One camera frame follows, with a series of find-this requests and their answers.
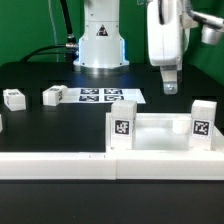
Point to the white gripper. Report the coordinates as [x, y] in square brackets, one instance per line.
[166, 39]

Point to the white square table top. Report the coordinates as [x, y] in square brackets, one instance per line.
[163, 132]

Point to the white front fence bar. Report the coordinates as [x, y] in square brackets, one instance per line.
[102, 166]

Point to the fiducial marker sheet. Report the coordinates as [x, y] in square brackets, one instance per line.
[102, 95]

